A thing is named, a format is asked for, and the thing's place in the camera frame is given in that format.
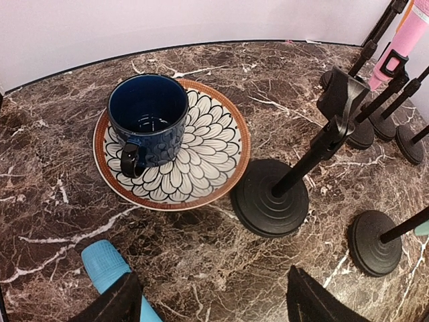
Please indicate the green microphone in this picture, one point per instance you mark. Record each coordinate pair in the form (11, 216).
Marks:
(422, 229)

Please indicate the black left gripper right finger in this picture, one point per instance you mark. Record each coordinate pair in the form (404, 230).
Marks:
(307, 300)

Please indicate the black stand of pink microphone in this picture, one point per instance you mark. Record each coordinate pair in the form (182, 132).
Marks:
(363, 135)

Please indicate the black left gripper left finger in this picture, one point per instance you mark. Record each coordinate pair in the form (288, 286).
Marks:
(121, 300)

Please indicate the blue microphone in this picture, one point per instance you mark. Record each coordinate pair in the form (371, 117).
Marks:
(105, 265)

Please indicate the floral patterned saucer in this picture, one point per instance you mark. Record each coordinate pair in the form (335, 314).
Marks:
(215, 152)

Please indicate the black stand of beige microphone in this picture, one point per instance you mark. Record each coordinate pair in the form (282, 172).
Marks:
(410, 144)

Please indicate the pink microphone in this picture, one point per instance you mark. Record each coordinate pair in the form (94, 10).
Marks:
(402, 44)

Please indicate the black stand of green microphone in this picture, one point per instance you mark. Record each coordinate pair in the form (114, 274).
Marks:
(375, 243)

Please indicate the dark blue mug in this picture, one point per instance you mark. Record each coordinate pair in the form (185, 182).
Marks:
(148, 114)

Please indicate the black stand of blue microphone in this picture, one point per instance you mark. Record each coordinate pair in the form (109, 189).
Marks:
(271, 199)

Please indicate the black stand of purple microphone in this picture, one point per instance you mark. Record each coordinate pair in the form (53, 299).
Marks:
(380, 118)

